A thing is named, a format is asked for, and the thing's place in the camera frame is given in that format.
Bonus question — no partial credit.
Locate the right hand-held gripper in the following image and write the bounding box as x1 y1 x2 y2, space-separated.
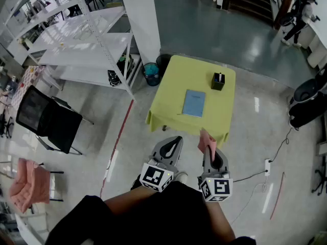
197 146 233 203

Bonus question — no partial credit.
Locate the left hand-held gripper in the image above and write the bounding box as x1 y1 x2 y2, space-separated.
139 136 183 193

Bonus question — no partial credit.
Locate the pink cloth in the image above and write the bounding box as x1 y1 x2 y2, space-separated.
198 128 217 161

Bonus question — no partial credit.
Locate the blue notebook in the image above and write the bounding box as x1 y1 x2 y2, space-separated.
181 89 206 118

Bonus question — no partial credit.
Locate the person's left forearm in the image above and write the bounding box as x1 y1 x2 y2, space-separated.
103 186 159 216

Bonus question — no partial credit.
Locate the person's right forearm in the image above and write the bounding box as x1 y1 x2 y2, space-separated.
205 200 236 242

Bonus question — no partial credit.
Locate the person's white shoe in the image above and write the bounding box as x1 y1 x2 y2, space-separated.
175 171 189 185

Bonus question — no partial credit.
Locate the yellow-green tablecloth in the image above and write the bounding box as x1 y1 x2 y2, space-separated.
145 55 236 149

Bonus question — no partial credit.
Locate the person's black clothing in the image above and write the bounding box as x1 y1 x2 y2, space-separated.
44 181 256 245

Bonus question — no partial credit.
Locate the black square pen holder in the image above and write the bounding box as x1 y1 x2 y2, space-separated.
211 72 226 91

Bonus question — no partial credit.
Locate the mesh wastebasket with blue trash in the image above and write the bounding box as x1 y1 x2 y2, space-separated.
142 62 161 87

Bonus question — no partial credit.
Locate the empty black mesh wastebasket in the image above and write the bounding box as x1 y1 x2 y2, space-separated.
155 54 172 78

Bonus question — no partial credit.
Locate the small black bag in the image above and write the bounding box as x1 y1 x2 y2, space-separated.
107 69 121 87

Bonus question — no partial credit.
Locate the green and black bag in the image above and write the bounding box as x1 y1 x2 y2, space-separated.
116 54 135 80

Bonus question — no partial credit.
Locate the black and grey machine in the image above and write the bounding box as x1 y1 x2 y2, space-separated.
288 67 327 132

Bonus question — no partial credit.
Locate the black mesh office chair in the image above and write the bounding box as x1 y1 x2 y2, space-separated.
15 85 95 156

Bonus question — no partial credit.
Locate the white square pillar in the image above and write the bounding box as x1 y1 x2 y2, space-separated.
118 0 161 66

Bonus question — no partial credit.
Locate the white metal shelf rack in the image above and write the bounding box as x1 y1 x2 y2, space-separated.
4 0 144 102

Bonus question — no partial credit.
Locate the table with checked cloth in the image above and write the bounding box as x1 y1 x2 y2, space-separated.
10 65 47 112

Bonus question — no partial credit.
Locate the white counter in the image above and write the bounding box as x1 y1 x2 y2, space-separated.
298 15 327 69

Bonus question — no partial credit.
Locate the dark wooden staircase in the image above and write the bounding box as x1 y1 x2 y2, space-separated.
221 0 276 27

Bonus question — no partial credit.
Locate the black power cable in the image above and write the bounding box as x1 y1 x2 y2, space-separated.
270 128 293 162
232 170 268 183

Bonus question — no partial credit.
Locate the white cable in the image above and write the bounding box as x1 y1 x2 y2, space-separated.
230 176 268 225

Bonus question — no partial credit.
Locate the black frame chair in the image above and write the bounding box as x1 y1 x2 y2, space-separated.
0 159 64 214

